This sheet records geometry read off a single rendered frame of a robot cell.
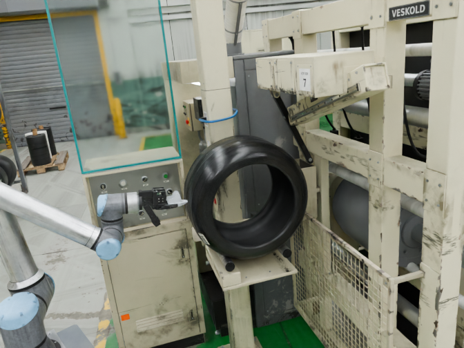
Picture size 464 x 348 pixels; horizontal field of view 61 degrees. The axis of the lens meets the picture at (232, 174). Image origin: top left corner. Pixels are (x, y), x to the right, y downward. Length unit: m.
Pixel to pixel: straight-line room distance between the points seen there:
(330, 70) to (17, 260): 1.44
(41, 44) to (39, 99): 1.34
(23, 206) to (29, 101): 9.82
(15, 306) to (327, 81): 1.45
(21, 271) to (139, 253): 0.77
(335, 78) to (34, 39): 10.13
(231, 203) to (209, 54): 0.77
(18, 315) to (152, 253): 0.92
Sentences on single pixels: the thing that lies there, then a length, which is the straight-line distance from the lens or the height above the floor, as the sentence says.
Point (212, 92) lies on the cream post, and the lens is 1.98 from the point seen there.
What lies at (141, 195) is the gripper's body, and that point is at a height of 1.28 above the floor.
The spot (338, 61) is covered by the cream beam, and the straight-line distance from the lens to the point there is 1.51.
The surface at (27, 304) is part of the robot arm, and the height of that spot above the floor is 0.97.
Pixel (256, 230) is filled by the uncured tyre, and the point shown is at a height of 0.93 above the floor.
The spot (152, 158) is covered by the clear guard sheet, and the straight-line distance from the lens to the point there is 2.28.
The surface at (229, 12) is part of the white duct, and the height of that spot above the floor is 2.04.
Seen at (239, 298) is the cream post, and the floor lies 0.47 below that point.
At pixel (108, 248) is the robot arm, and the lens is 1.63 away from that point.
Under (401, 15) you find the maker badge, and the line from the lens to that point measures 1.58.
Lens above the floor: 1.82
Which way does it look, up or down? 17 degrees down
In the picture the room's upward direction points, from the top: 6 degrees counter-clockwise
